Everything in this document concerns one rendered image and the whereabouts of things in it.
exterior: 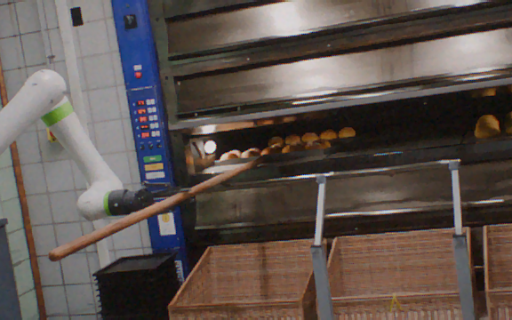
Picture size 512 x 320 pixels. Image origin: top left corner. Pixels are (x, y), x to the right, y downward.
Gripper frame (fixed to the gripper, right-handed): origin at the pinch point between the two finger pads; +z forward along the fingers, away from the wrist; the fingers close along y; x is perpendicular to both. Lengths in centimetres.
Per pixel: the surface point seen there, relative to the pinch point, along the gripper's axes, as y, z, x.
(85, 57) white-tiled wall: -58, -71, -77
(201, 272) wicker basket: 43, -24, -61
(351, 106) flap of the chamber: -21, 51, -61
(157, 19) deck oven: -69, -32, -76
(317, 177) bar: 3, 39, -37
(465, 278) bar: 38, 89, -15
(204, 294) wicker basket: 52, -23, -60
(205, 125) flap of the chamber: -20, -12, -61
